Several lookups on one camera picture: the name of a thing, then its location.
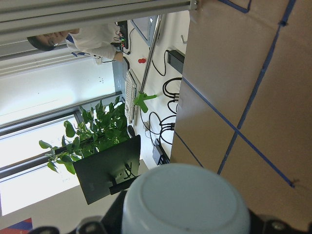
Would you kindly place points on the light blue plastic cup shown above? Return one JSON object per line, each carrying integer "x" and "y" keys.
{"x": 183, "y": 199}

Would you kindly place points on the white keyboard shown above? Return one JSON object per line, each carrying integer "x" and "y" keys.
{"x": 132, "y": 87}

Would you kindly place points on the green potted plant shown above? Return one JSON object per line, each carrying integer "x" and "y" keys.
{"x": 102, "y": 127}

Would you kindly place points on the small red object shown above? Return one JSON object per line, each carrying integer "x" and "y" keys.
{"x": 141, "y": 60}

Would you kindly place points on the black power adapter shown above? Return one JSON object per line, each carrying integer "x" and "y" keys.
{"x": 176, "y": 60}

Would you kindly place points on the black computer monitor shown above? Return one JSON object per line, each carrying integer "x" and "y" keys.
{"x": 110, "y": 171}

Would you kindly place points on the person in white shirt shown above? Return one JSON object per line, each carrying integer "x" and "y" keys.
{"x": 99, "y": 40}

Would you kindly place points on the aluminium frame post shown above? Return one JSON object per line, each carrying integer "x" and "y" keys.
{"x": 23, "y": 18}

